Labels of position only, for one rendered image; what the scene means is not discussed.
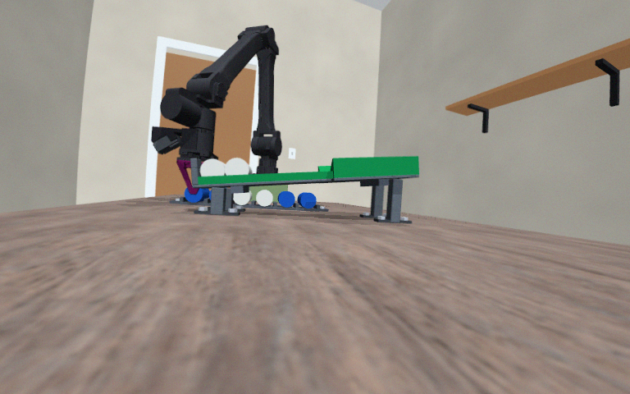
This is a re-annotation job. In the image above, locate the white cylinder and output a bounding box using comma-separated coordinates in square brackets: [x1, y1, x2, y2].
[200, 158, 226, 176]
[233, 191, 252, 205]
[256, 190, 273, 206]
[225, 158, 253, 175]

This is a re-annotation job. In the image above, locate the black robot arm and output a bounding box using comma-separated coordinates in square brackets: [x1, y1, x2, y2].
[151, 25, 282, 174]

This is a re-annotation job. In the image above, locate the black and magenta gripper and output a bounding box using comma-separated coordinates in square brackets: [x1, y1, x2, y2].
[176, 128, 218, 195]

